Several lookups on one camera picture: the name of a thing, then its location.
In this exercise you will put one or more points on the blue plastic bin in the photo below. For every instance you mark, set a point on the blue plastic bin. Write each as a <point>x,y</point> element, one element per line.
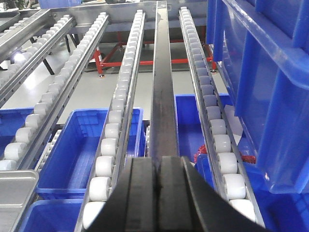
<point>66,172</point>
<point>10,121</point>
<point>51,216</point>
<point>190,134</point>

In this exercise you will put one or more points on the dark metal divider rail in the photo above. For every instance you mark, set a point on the dark metal divider rail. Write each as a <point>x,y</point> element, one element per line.
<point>163,133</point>

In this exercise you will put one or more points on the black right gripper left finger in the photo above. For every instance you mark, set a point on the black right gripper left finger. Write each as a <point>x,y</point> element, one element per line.
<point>131,206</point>

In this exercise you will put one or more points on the large blue plastic crate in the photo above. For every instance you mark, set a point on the large blue plastic crate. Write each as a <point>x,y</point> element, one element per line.
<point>262,49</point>

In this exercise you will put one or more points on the red metal frame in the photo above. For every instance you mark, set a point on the red metal frame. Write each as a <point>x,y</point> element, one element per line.
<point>104,62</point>

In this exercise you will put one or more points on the white roller conveyor rail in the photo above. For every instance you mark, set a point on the white roller conveyor rail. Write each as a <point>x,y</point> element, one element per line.
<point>31,139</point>
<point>111,151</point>
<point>228,173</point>

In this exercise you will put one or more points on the small silver tray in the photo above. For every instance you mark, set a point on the small silver tray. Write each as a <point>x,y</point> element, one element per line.
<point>16,192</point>

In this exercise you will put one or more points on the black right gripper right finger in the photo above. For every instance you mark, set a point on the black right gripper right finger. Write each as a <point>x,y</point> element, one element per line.
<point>188,204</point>

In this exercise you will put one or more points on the grey metal guide rail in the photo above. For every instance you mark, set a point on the grey metal guide rail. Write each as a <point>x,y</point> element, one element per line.
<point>13,39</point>

